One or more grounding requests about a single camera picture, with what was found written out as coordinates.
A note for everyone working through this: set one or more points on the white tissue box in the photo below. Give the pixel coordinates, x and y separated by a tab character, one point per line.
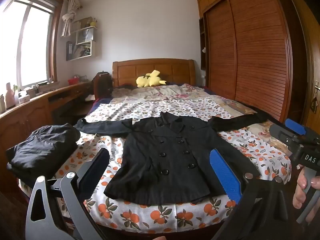
24	98

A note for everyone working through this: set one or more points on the bed with floral sheet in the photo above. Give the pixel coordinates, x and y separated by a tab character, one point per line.
150	216

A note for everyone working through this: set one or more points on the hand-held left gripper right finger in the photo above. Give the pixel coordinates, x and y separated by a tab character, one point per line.
223	172

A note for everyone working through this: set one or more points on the yellow plush toy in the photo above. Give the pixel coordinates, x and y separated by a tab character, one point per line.
148	80

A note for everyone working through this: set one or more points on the red bowl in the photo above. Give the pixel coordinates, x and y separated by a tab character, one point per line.
73	81

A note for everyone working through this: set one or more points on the floral quilt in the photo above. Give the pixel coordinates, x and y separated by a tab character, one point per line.
180	93

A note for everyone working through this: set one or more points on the wooden slatted wardrobe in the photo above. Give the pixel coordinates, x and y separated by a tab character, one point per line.
250	55

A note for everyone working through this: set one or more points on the black buttoned coat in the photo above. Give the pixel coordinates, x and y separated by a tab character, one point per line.
165	155

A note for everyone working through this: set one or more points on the tied white curtain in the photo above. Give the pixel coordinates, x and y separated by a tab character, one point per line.
70	15

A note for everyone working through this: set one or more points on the wooden bed headboard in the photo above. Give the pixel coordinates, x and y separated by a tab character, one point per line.
130	72

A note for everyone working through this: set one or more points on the folded black clothes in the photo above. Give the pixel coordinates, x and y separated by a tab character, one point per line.
42	147

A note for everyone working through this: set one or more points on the wooden door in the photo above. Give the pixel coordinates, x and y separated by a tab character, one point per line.
310	55

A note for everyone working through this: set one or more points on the person's right hand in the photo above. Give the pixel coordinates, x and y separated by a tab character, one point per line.
300	190

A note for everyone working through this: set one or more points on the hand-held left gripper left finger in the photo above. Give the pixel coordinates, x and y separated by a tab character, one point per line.
96	166

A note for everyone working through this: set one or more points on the window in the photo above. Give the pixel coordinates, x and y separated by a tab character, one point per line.
32	45

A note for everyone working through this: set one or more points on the wooden desk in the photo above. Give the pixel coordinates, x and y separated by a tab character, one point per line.
27	115

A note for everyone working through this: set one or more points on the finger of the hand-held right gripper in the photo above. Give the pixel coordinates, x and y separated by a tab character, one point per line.
295	126
281	132

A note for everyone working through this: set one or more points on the white wall shelf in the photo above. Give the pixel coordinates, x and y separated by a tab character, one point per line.
83	45

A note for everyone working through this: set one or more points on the brown backpack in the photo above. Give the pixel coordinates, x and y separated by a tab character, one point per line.
102	86

